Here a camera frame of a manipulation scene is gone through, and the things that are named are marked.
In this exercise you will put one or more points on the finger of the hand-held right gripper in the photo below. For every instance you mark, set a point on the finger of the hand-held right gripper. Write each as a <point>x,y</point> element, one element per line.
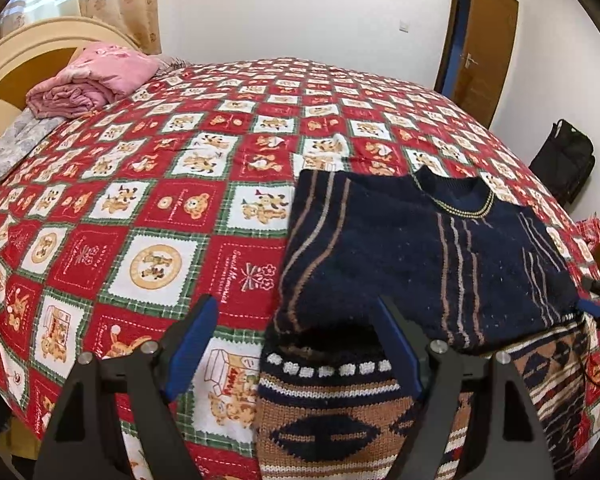
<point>591,306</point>

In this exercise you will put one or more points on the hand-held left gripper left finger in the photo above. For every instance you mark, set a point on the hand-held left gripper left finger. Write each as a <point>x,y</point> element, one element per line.
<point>190,345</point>

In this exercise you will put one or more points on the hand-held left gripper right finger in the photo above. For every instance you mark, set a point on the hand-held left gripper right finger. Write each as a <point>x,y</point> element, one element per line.
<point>402,345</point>

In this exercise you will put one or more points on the navy brown patterned knit sweater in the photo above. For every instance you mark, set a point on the navy brown patterned knit sweater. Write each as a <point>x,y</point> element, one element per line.
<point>405,240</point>

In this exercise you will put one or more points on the black suitcase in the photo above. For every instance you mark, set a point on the black suitcase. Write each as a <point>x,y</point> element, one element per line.
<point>565,160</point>

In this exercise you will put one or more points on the red bear printed blanket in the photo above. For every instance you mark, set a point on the red bear printed blanket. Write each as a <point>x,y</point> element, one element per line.
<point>145,195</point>

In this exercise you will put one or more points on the grey floral cloth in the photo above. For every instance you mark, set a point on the grey floral cloth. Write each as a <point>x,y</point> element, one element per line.
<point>15,142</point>

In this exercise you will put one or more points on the pink folded quilt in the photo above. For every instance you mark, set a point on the pink folded quilt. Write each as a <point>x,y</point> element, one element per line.
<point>92,80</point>

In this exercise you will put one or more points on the brown wooden door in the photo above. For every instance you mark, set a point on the brown wooden door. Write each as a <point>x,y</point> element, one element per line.
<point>482,45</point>

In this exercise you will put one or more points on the cream wooden headboard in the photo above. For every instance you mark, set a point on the cream wooden headboard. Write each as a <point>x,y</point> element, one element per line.
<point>17,60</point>

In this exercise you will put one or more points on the beige patterned curtain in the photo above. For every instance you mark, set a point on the beige patterned curtain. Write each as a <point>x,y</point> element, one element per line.
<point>120,2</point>

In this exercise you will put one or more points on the white wall switch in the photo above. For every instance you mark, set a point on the white wall switch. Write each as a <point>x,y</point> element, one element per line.
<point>404,26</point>

